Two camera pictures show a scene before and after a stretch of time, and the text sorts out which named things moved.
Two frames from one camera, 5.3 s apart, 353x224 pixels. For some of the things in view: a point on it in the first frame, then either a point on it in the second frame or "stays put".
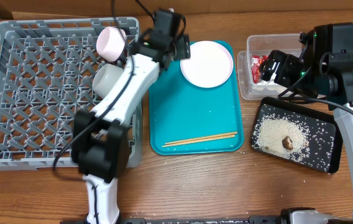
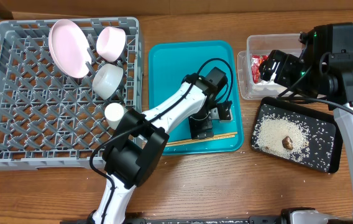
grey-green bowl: x=104 y=78 stays put
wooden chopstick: x=201 y=140 stays put
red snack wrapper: x=256 y=61 stays put
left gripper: x=184 y=45 -> x=197 y=127
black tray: x=304 y=134 stays put
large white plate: x=210 y=65 -> x=69 y=48
